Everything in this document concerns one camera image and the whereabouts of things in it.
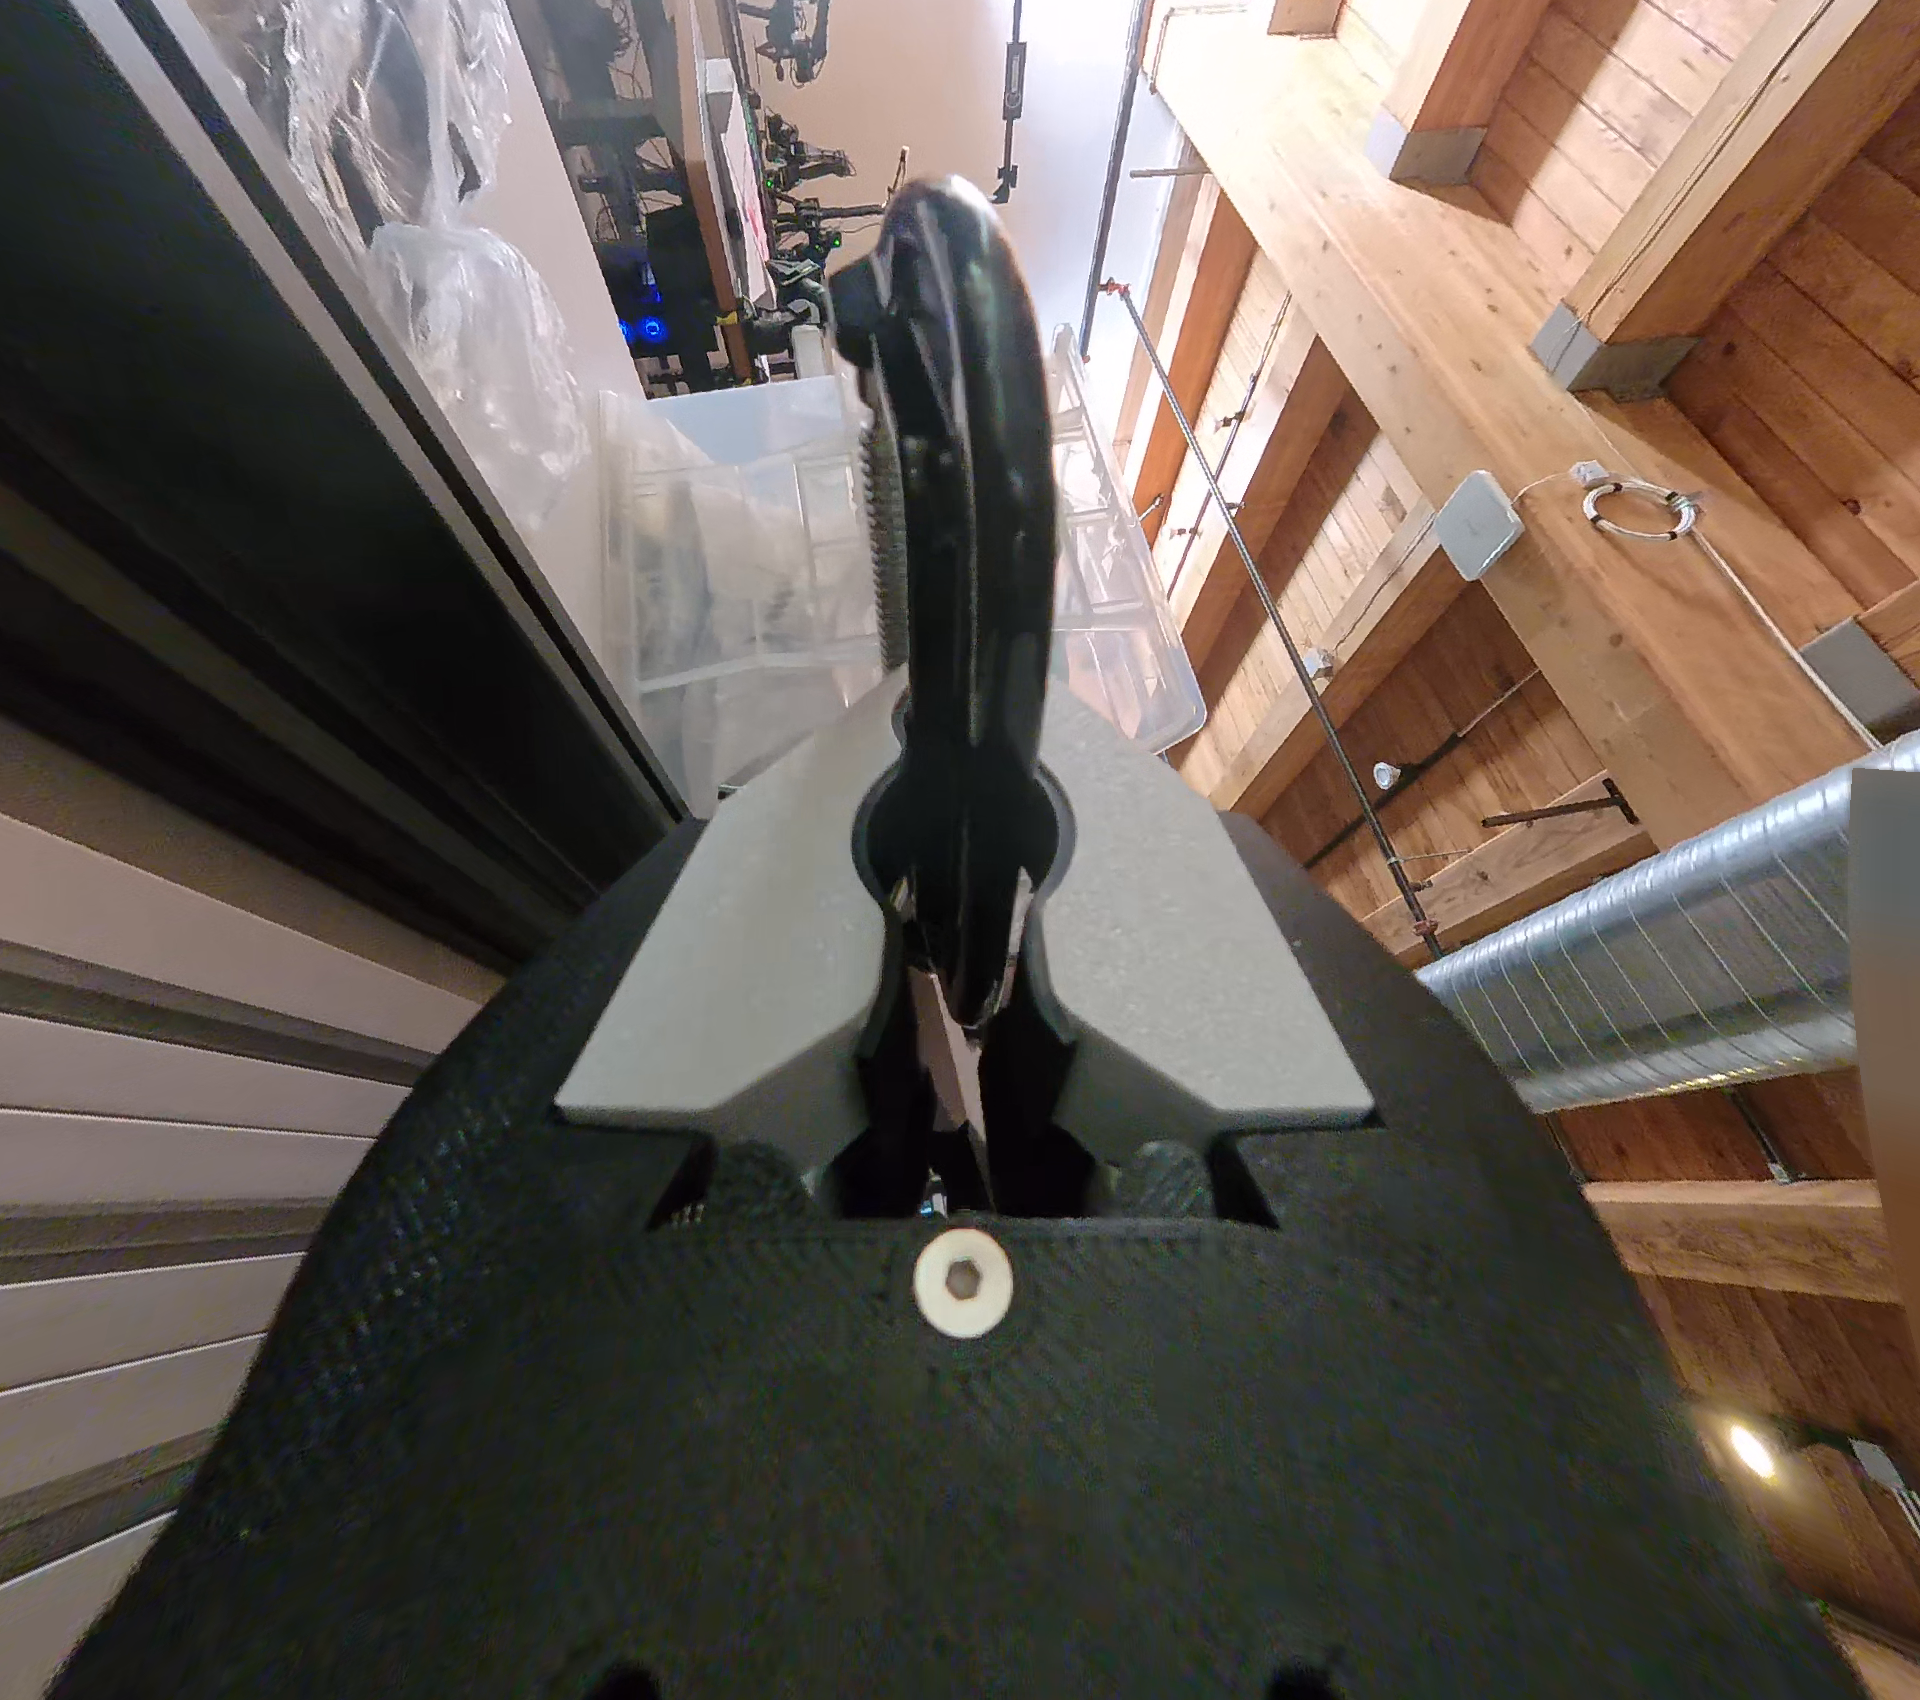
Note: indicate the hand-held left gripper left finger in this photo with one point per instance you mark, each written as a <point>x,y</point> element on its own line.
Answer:
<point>734,981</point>

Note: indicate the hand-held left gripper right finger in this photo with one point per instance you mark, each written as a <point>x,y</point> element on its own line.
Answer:
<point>1185,981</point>

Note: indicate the black C-clamp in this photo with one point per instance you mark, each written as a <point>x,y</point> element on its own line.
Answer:
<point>975,454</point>

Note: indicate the pile of bagged black clamps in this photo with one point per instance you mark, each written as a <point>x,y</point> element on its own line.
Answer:
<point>391,81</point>

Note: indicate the thin metal ceiling rod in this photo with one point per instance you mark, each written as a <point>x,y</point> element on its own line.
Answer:
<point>1275,621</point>

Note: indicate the clear plastic storage bin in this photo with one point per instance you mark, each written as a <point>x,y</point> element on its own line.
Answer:
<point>750,560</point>

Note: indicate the white ceiling access point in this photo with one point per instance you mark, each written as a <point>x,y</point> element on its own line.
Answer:
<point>1478,526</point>

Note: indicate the grey aluminium extrusion beam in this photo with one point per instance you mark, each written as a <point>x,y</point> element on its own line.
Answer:
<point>151,1205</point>

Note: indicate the ceiling spot light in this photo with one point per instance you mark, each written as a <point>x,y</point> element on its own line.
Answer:
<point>1748,1450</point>

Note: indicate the grey vertical pipe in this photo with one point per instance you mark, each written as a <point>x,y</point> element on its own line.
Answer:
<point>1125,81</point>

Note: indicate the black metal frame stand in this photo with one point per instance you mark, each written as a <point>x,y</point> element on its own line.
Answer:
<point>1017,51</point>

